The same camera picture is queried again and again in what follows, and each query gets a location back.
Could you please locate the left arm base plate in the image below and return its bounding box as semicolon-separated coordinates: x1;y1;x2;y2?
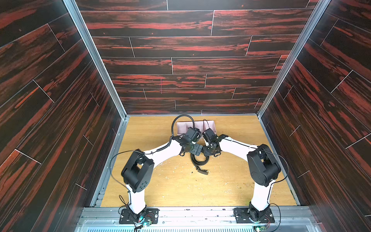
119;208;159;226

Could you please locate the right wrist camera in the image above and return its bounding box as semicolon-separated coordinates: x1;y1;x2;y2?
203;128;218;144

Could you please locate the black leather belt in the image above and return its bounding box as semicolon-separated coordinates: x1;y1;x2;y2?
190;154;210;175

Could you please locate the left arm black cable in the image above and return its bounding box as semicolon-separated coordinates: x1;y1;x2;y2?
109;114;195;206

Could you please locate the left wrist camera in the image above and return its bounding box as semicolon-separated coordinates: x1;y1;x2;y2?
184;127;202;143

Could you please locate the pink divided storage box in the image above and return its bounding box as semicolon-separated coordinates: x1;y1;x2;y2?
176;120;216;135

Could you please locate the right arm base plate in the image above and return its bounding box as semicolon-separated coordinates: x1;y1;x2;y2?
233;207;275;224

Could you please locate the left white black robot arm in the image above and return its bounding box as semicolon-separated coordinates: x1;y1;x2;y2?
121;140;203;215

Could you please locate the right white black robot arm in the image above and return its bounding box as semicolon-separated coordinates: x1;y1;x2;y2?
203;136;281;221

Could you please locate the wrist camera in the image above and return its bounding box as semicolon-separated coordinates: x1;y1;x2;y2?
203;128;218;144
184;127;202;143

